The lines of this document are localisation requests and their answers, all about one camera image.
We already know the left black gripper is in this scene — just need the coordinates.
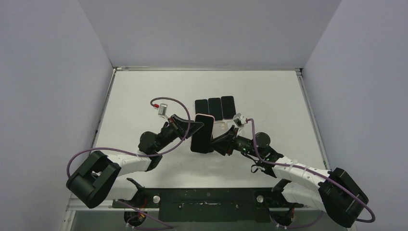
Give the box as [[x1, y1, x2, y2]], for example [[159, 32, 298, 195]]
[[154, 115, 205, 153]]

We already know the phone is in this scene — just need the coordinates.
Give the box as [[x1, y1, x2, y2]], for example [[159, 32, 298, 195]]
[[190, 114, 215, 154], [194, 99, 209, 115], [221, 96, 236, 120]]

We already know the beige phone case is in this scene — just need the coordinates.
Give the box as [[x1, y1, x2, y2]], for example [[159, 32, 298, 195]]
[[212, 121, 229, 139]]

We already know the black smartphone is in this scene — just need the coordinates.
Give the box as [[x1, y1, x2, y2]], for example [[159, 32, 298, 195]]
[[208, 98, 223, 121]]

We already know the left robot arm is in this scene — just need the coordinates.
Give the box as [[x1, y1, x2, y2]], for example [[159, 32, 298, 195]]
[[66, 115, 204, 208]]

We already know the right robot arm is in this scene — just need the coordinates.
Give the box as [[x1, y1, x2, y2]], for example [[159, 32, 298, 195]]
[[210, 127, 369, 228]]

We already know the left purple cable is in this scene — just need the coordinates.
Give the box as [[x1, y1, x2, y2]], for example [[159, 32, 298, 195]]
[[66, 97, 192, 179]]

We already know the purple cable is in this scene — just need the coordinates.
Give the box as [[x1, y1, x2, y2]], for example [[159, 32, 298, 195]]
[[246, 118, 376, 223], [66, 97, 192, 179]]

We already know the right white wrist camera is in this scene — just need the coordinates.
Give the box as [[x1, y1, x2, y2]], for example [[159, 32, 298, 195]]
[[232, 113, 247, 128]]

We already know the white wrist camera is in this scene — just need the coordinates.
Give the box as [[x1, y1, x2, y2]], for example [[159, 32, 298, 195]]
[[157, 103, 168, 117], [232, 113, 247, 128]]

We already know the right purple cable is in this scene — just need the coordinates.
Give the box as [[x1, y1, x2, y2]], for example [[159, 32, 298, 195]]
[[246, 118, 376, 223]]

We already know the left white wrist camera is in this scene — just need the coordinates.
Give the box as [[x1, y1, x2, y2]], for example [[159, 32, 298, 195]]
[[157, 103, 168, 117]]

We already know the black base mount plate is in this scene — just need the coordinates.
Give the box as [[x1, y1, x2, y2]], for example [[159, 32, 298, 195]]
[[127, 188, 303, 223]]

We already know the aluminium table frame rail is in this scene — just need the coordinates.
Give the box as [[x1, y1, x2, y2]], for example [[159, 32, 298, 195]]
[[114, 65, 303, 75]]

